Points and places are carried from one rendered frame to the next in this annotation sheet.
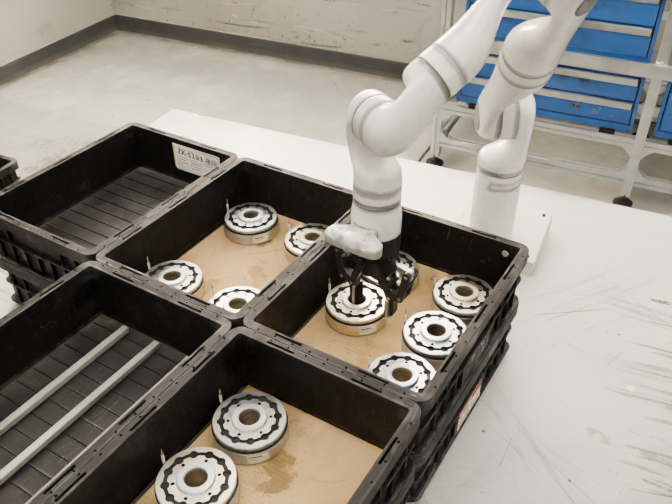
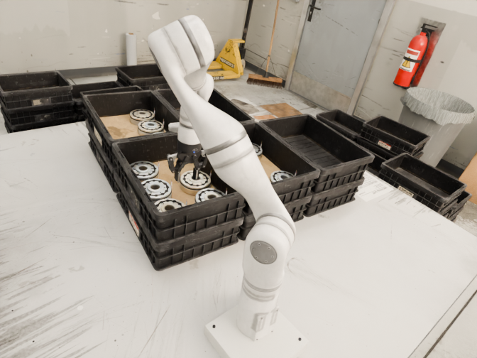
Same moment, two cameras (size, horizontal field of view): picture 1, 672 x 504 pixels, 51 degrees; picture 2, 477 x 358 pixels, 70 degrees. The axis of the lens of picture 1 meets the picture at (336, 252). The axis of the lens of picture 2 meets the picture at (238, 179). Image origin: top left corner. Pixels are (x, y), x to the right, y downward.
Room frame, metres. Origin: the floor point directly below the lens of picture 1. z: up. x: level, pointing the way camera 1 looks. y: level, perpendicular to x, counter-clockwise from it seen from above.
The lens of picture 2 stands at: (1.33, -0.87, 1.53)
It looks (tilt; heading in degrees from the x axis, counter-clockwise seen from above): 34 degrees down; 109
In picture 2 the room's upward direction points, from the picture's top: 11 degrees clockwise
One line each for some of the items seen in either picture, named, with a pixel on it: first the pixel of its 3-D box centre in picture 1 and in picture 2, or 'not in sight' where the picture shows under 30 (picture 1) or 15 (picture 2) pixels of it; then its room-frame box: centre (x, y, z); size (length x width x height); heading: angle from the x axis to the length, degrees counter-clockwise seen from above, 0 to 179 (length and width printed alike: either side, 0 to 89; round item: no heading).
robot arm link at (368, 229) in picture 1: (369, 216); (188, 126); (0.85, -0.05, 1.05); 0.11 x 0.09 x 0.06; 145
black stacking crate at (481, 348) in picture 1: (393, 312); (177, 181); (0.85, -0.09, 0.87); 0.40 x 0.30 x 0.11; 148
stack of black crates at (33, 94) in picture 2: not in sight; (38, 113); (-0.69, 0.58, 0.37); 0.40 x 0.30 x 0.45; 65
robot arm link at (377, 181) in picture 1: (375, 147); (196, 99); (0.88, -0.06, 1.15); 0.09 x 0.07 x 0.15; 25
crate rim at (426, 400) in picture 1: (394, 288); (177, 168); (0.85, -0.09, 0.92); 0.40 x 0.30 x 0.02; 148
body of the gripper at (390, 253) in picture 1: (375, 250); (189, 149); (0.87, -0.06, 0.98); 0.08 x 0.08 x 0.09
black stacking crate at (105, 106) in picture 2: (238, 500); (135, 126); (0.51, 0.12, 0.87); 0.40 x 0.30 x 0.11; 148
